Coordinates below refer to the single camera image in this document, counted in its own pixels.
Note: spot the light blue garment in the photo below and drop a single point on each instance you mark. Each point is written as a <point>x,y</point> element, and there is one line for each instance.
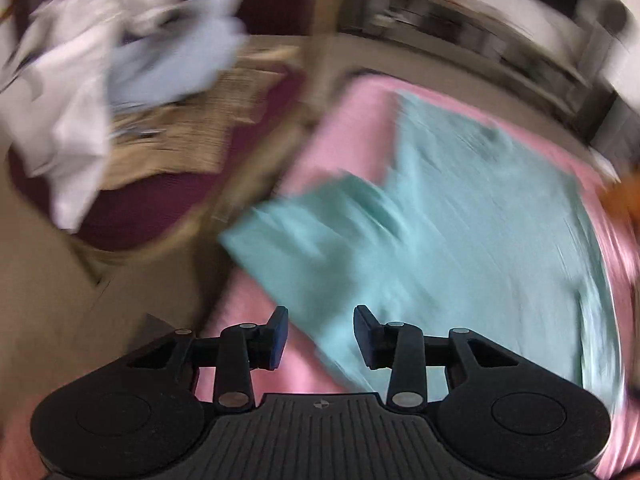
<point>175,60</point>

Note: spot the off-white jacket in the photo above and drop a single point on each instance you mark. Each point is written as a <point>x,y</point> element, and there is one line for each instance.
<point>65,110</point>

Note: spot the maroon banquet chair gold frame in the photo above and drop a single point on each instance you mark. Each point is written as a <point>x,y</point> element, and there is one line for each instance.
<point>140,220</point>

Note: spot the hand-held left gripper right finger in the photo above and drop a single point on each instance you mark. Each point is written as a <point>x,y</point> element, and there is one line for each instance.
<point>364,337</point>

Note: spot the white tv stand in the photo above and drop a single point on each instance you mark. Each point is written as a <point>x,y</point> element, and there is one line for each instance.
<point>475,25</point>

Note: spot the teal t-shirt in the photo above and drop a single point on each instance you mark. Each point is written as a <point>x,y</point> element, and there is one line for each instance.
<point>475,220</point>

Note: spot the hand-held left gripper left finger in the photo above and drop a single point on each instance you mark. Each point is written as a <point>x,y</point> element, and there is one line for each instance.
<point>279,335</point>

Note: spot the yellow orange plush toy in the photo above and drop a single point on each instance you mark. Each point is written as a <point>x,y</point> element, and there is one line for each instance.
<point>622,195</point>

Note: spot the beige knit sweater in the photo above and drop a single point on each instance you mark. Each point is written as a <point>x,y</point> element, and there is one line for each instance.
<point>200,130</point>

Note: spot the pink printed blanket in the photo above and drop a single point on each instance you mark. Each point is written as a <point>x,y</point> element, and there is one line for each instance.
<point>360,110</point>

